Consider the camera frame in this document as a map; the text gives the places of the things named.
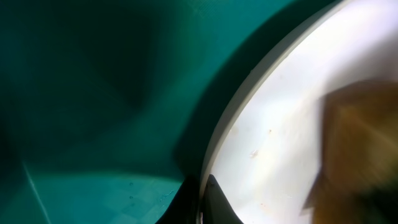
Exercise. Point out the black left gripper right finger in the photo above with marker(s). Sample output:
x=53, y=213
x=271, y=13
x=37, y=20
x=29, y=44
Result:
x=216, y=208

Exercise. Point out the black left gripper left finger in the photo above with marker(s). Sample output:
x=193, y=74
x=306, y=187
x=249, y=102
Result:
x=183, y=209

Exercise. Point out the white plate with red stain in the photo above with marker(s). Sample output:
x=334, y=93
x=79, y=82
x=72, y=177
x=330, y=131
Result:
x=264, y=151

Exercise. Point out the yellow-green sponge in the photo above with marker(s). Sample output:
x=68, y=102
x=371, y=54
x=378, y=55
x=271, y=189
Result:
x=357, y=181

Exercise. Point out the teal plastic tray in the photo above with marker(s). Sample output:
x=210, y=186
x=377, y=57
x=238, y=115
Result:
x=107, y=106

